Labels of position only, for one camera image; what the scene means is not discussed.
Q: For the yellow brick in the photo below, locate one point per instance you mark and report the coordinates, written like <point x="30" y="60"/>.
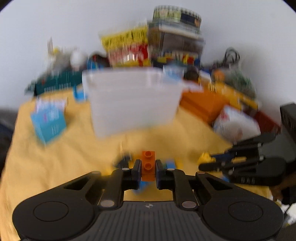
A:
<point x="206" y="158"/>

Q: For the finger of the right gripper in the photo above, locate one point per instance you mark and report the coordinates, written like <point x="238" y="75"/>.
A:
<point x="248" y="148"/>
<point x="230" y="165"/>

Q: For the white plastic bin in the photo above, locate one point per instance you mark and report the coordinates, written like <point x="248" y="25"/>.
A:
<point x="130" y="98"/>

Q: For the light blue carton box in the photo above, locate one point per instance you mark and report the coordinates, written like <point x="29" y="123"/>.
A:
<point x="48" y="124"/>

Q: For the clear toy block box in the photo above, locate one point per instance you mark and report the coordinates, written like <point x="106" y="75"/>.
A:
<point x="174" y="42"/>

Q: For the black toy car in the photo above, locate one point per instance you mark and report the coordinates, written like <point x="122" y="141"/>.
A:
<point x="122" y="160"/>

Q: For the white plastic bag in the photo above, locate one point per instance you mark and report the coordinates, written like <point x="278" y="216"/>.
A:
<point x="58" y="58"/>

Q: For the blue small brick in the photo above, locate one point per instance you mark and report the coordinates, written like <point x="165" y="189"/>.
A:
<point x="170" y="164"/>

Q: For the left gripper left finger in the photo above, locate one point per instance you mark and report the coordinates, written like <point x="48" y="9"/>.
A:
<point x="115" y="185"/>

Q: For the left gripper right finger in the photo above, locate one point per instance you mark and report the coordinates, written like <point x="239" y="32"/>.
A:
<point x="178" y="183"/>

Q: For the green items mesh bag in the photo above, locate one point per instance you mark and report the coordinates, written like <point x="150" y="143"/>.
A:
<point x="235" y="79"/>

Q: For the dark green wipes pack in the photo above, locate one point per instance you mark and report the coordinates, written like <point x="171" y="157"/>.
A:
<point x="65" y="80"/>

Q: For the white diaper pack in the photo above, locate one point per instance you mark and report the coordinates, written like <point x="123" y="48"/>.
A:
<point x="235" y="126"/>

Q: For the yellow cloth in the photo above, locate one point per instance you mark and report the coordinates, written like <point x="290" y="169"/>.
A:
<point x="32" y="168"/>

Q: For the blue double brick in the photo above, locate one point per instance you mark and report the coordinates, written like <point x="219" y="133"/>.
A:
<point x="141" y="187"/>

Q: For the orange box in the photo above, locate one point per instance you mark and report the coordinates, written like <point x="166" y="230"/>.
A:
<point x="205" y="104"/>

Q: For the red box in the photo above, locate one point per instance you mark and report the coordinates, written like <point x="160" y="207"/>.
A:
<point x="266" y="124"/>

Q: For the orange toy brick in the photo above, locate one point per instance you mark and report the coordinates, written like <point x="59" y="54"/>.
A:
<point x="148" y="170"/>

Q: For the yellow red snack bag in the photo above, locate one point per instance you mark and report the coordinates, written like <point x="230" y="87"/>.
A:
<point x="127" y="48"/>

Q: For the yellow flat boxes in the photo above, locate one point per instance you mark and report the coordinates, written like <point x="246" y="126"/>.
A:
<point x="236" y="99"/>

